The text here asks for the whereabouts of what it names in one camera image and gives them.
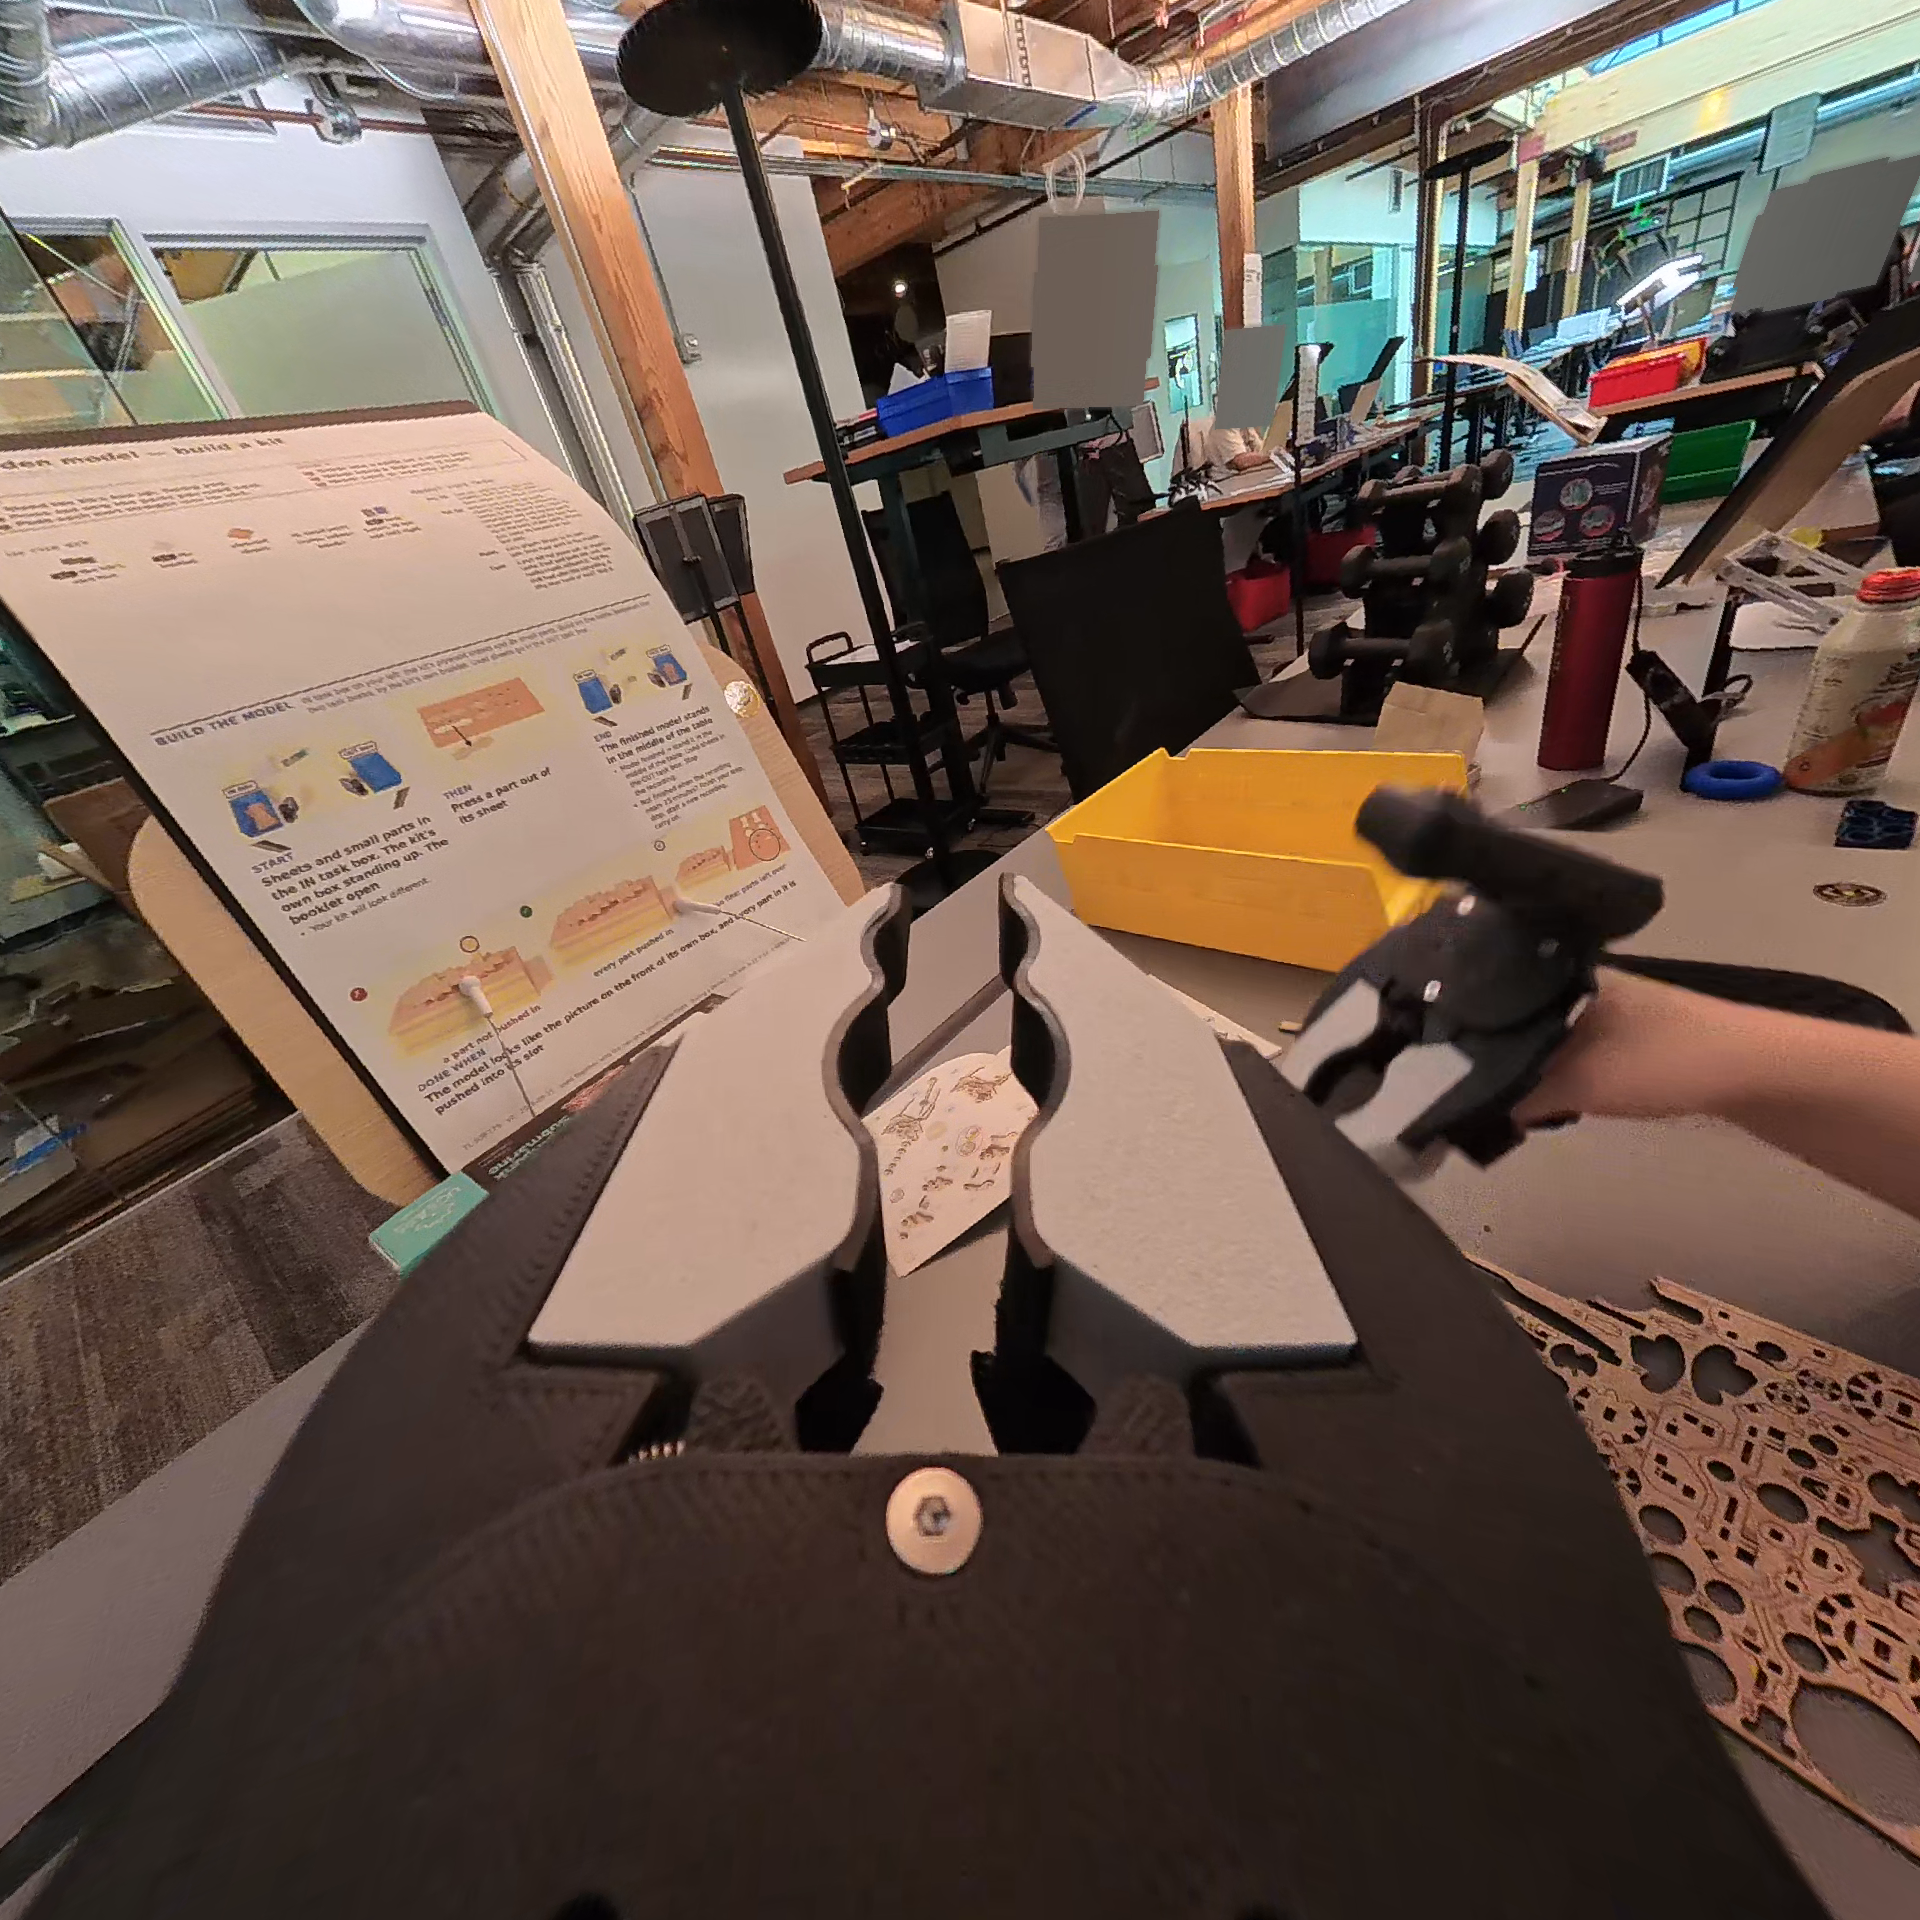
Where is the black rolling cart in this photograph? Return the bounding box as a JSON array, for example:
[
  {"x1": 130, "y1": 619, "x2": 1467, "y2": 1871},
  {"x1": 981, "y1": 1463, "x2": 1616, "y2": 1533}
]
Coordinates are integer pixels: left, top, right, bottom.
[{"x1": 805, "y1": 631, "x2": 992, "y2": 863}]

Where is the wooden support post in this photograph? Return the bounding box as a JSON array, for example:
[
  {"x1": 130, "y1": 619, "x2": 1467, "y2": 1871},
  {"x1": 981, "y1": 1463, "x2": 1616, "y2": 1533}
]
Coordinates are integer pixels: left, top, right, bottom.
[{"x1": 468, "y1": 0, "x2": 828, "y2": 798}]

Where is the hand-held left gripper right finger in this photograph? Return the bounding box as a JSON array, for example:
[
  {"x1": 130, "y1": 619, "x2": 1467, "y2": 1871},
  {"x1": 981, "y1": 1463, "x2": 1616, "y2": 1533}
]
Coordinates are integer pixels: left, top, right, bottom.
[{"x1": 972, "y1": 874, "x2": 1361, "y2": 1453}]

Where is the black phone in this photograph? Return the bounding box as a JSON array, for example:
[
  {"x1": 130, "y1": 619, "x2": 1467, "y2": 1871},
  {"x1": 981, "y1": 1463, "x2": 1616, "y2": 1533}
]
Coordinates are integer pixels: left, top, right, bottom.
[{"x1": 1493, "y1": 776, "x2": 1648, "y2": 831}]

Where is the red water bottle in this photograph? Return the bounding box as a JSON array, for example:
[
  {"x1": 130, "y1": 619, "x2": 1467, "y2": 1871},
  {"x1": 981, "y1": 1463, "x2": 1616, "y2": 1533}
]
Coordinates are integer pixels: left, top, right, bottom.
[{"x1": 1535, "y1": 547, "x2": 1648, "y2": 774}]

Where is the black panel on pole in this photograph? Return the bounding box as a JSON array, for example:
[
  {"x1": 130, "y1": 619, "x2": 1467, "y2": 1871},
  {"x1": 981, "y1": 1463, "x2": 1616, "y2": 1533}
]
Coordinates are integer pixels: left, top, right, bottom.
[{"x1": 633, "y1": 491, "x2": 751, "y2": 618}]

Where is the purple printed box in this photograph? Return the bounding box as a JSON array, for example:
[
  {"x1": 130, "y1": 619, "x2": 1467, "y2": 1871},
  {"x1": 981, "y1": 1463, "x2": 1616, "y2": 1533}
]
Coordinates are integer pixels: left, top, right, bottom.
[{"x1": 1529, "y1": 434, "x2": 1674, "y2": 559}]

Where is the black stand with cable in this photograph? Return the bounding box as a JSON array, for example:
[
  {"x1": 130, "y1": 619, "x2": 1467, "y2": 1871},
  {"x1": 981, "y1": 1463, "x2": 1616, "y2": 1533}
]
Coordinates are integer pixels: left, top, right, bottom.
[{"x1": 1627, "y1": 647, "x2": 1749, "y2": 771}]

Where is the black office chair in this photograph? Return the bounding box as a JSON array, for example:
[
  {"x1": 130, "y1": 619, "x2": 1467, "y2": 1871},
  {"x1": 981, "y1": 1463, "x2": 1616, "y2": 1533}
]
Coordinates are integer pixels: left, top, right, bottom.
[{"x1": 861, "y1": 495, "x2": 1058, "y2": 774}]

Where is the person's right hand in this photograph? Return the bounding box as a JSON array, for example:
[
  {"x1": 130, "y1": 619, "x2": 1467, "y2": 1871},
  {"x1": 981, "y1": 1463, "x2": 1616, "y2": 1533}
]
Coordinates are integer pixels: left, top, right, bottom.
[{"x1": 1515, "y1": 1000, "x2": 1675, "y2": 1130}]

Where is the black floor lamp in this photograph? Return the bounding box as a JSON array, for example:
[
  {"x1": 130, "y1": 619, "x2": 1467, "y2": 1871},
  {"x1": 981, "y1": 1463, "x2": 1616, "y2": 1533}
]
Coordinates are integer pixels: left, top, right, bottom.
[{"x1": 615, "y1": 0, "x2": 992, "y2": 903}]

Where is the instruction poster board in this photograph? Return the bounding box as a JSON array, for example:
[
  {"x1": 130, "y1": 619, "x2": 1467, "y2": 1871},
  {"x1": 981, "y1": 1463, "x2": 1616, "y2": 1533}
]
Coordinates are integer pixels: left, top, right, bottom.
[{"x1": 0, "y1": 398, "x2": 865, "y2": 1208}]

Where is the blue plastic crate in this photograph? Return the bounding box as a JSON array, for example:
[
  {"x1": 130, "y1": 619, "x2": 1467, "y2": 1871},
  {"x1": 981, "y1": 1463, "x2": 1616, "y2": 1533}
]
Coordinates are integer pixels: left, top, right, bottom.
[{"x1": 874, "y1": 363, "x2": 997, "y2": 440}]

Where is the silver ventilation duct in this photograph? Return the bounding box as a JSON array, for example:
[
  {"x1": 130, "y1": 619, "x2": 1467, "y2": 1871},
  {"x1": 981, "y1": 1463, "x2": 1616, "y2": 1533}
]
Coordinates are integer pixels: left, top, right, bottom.
[{"x1": 0, "y1": 0, "x2": 1412, "y2": 152}]

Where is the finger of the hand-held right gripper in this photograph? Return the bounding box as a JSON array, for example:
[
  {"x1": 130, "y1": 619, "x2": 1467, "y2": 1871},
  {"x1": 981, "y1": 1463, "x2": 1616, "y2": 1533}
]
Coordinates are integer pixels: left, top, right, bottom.
[
  {"x1": 1357, "y1": 1030, "x2": 1521, "y2": 1157},
  {"x1": 1280, "y1": 959, "x2": 1412, "y2": 1112}
]

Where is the laser-cut wooden sheet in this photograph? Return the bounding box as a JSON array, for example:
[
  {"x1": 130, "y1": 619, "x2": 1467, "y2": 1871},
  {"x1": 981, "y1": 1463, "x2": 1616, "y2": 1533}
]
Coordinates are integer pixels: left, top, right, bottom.
[{"x1": 1476, "y1": 1258, "x2": 1920, "y2": 1863}]

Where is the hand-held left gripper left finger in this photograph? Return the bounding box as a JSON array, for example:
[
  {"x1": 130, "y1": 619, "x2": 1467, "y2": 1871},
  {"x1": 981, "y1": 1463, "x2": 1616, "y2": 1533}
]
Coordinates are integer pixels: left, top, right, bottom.
[{"x1": 527, "y1": 883, "x2": 914, "y2": 1453}]

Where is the green plastic bin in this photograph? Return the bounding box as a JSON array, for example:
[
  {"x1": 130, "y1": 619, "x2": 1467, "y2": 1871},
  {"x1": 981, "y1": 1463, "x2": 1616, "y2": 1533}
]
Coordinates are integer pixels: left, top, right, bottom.
[{"x1": 1661, "y1": 420, "x2": 1757, "y2": 506}]

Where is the red plastic bin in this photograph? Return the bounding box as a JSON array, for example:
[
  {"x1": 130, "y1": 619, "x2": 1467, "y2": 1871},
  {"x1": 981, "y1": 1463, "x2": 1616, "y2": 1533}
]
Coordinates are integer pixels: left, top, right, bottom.
[{"x1": 1586, "y1": 342, "x2": 1709, "y2": 410}]

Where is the tilted wooden board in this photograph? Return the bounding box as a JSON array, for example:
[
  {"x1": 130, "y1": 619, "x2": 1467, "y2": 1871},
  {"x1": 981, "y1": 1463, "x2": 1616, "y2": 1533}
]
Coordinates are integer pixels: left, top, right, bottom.
[{"x1": 1657, "y1": 352, "x2": 1920, "y2": 589}]

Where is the rack of black dumbbells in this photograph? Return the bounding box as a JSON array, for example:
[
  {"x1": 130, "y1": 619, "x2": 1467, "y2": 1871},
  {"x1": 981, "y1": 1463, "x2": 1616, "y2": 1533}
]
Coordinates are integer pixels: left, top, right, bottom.
[{"x1": 1237, "y1": 456, "x2": 1548, "y2": 725}]

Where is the illustrated instruction booklet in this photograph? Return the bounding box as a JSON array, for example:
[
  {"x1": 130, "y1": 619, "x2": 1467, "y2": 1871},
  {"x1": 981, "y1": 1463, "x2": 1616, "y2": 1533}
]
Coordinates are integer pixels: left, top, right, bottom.
[{"x1": 859, "y1": 1048, "x2": 1040, "y2": 1280}]

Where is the yellow plastic bin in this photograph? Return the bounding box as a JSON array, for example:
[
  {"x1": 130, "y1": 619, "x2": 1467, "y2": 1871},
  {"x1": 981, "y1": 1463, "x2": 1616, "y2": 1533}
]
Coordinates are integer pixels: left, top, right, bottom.
[{"x1": 1044, "y1": 746, "x2": 1472, "y2": 974}]

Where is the person's right forearm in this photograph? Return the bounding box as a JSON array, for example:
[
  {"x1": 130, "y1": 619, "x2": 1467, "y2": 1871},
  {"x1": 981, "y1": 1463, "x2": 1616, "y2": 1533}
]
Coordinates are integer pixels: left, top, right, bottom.
[{"x1": 1651, "y1": 997, "x2": 1920, "y2": 1216}]

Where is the white labelled bottle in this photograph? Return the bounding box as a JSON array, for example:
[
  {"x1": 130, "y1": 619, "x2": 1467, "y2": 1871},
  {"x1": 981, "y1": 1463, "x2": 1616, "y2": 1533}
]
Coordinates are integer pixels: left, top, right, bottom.
[{"x1": 1784, "y1": 566, "x2": 1920, "y2": 798}]

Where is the wooden standing desk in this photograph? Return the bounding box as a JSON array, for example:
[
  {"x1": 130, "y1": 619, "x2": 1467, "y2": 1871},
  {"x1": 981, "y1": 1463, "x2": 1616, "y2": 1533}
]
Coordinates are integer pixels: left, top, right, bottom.
[{"x1": 785, "y1": 398, "x2": 1144, "y2": 663}]

